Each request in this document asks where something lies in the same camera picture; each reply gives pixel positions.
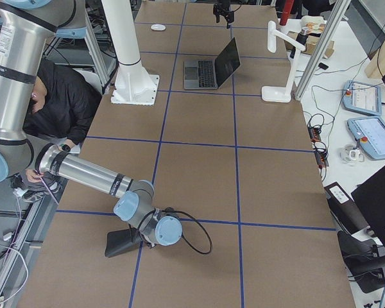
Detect white computer mouse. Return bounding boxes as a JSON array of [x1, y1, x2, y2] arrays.
[[151, 24, 166, 31]]

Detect black monitor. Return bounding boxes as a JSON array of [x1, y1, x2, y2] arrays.
[[352, 166, 385, 246]]

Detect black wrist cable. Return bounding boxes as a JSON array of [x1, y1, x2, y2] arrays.
[[163, 207, 213, 255]]

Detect grey laptop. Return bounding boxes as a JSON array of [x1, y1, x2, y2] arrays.
[[184, 37, 241, 90]]

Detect aluminium frame post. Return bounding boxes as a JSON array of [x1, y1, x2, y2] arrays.
[[294, 0, 351, 101]]

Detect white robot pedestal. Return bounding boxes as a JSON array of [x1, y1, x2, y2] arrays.
[[102, 0, 160, 106]]

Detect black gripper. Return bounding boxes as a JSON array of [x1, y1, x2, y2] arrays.
[[213, 2, 234, 29]]

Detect upper blue teach pendant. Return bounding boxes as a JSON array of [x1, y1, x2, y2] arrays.
[[343, 80, 382, 116]]

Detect white desk lamp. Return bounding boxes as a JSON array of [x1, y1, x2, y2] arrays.
[[261, 20, 305, 103]]

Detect red cylinder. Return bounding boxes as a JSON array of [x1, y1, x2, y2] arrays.
[[280, 0, 294, 26]]

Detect blue teach pendant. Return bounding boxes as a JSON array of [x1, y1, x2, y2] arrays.
[[347, 115, 385, 160], [343, 80, 382, 116]]

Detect person in black jacket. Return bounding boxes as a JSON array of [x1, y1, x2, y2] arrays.
[[19, 59, 103, 203]]

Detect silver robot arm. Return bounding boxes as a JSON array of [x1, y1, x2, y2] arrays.
[[0, 1, 182, 246]]

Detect black mouse pad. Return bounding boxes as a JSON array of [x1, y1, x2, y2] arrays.
[[105, 228, 142, 258]]

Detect cardboard box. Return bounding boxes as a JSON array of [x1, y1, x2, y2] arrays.
[[287, 31, 334, 59]]

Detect lower blue teach pendant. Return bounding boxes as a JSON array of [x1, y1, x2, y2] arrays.
[[347, 115, 385, 160]]

